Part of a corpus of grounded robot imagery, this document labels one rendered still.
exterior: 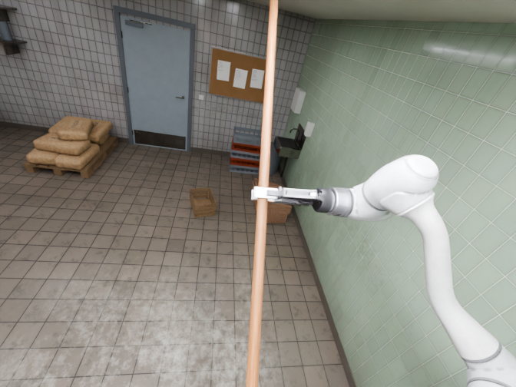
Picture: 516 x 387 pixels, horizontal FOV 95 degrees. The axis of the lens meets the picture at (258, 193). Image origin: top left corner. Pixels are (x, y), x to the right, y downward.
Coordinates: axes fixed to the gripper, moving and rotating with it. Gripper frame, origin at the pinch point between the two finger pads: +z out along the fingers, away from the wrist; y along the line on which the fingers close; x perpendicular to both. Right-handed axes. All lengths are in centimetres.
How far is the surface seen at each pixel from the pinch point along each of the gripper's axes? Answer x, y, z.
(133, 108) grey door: 217, 350, 170
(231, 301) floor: -69, 199, -15
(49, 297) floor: -69, 197, 150
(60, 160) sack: 91, 298, 230
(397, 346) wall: -75, 93, -119
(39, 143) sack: 111, 297, 259
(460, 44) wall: 109, 25, -120
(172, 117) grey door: 214, 354, 103
